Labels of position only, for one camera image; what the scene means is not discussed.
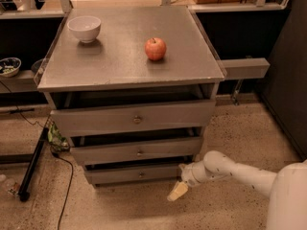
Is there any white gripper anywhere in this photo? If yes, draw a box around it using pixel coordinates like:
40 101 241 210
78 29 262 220
167 161 208 201

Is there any grey drawer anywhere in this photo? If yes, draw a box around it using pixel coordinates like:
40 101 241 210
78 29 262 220
84 163 181 185
51 100 215 137
71 137 203 165

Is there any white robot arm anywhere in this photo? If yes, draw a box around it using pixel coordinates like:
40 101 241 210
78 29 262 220
167 150 307 230

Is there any grey drawer cabinet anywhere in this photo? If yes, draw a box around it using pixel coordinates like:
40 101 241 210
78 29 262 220
37 6 224 171

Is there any grey side shelf block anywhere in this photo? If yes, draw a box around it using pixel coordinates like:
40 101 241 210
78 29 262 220
222 57 270 80

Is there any green snack bag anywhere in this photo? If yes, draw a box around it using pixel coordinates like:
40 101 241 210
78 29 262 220
47 123 70 151

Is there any red apple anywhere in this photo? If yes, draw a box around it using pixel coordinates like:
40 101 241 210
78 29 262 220
145 37 167 61

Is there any black tripod leg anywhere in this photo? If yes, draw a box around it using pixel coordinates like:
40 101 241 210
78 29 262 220
18 127 48 202

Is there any clear plastic bottle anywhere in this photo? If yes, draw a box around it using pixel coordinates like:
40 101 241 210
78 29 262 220
0 174 20 196

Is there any white ceramic bowl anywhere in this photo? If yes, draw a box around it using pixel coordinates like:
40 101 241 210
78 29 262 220
67 15 101 43

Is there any grey left shelf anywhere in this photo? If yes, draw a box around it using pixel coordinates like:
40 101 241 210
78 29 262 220
0 70 37 94

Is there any black floor cable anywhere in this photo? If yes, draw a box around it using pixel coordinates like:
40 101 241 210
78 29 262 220
51 150 75 230

